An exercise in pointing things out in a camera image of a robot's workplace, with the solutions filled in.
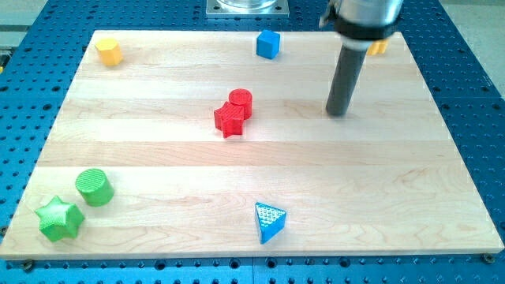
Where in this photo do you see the blue perforated metal plate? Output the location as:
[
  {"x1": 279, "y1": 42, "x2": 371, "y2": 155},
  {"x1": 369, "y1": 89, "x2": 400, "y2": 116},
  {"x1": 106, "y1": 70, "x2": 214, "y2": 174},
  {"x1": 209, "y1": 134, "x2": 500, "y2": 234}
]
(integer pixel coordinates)
[{"x1": 1, "y1": 1, "x2": 504, "y2": 283}]

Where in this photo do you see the yellow block behind arm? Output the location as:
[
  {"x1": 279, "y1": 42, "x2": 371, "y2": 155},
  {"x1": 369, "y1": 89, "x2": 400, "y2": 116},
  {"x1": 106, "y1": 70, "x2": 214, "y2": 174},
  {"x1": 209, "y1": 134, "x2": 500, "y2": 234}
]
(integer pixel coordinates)
[{"x1": 367, "y1": 39, "x2": 389, "y2": 56}]

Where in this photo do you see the blue triangle block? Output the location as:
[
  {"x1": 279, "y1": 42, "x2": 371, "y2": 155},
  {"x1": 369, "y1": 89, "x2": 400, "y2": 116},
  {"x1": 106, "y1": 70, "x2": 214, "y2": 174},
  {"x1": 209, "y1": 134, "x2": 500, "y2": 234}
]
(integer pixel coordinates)
[{"x1": 255, "y1": 203, "x2": 287, "y2": 245}]

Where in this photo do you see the green star block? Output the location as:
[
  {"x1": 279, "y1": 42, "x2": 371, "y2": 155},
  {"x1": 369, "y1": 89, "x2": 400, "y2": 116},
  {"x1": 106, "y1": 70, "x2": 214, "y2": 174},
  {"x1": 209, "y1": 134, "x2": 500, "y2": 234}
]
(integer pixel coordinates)
[{"x1": 35, "y1": 196, "x2": 85, "y2": 242}]

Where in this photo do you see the blue cube block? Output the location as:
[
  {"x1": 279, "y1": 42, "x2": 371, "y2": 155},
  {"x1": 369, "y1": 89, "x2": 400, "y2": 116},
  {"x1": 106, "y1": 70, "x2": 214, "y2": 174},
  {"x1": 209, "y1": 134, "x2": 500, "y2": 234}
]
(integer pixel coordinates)
[{"x1": 256, "y1": 30, "x2": 281, "y2": 59}]

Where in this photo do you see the red cylinder block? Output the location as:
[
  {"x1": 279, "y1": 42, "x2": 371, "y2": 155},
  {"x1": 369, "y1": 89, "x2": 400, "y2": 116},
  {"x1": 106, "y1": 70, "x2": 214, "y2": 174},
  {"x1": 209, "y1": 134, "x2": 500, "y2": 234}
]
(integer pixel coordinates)
[{"x1": 228, "y1": 88, "x2": 253, "y2": 120}]

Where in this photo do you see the yellow hexagon block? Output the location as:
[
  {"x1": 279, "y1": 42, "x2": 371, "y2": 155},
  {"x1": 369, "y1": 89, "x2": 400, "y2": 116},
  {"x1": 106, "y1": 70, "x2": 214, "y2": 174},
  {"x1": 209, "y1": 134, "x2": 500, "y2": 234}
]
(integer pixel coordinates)
[{"x1": 95, "y1": 38, "x2": 123, "y2": 66}]

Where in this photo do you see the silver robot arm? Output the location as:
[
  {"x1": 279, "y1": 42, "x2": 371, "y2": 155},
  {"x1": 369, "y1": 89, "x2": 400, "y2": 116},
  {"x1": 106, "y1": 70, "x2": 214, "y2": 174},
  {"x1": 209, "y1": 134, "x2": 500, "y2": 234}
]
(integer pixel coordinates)
[{"x1": 319, "y1": 0, "x2": 403, "y2": 51}]

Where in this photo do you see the light wooden board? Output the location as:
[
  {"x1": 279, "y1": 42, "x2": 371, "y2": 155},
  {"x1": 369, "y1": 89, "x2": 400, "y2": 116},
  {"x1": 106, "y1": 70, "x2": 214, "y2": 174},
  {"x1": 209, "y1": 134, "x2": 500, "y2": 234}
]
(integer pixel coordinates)
[{"x1": 1, "y1": 31, "x2": 503, "y2": 260}]

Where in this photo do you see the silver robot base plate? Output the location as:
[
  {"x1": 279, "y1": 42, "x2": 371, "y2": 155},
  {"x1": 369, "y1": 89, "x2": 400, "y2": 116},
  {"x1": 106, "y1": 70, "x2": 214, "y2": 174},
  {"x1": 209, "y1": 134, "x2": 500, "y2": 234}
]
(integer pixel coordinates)
[{"x1": 205, "y1": 0, "x2": 290, "y2": 18}]

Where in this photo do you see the green cylinder block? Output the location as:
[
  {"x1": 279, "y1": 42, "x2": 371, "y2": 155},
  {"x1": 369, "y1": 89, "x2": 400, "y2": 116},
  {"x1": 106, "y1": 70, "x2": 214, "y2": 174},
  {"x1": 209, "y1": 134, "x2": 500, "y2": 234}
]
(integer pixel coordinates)
[{"x1": 75, "y1": 168, "x2": 114, "y2": 207}]

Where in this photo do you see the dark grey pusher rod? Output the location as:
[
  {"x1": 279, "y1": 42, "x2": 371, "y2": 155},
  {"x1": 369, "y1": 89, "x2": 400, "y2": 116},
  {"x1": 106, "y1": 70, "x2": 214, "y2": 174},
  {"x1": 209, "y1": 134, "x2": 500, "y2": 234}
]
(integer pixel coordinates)
[{"x1": 326, "y1": 46, "x2": 368, "y2": 117}]

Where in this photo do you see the red star block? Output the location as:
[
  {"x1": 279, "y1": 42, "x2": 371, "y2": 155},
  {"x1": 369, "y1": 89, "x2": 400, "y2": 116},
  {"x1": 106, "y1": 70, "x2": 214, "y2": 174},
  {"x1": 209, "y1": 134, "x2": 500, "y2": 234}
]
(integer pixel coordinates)
[{"x1": 214, "y1": 102, "x2": 245, "y2": 138}]

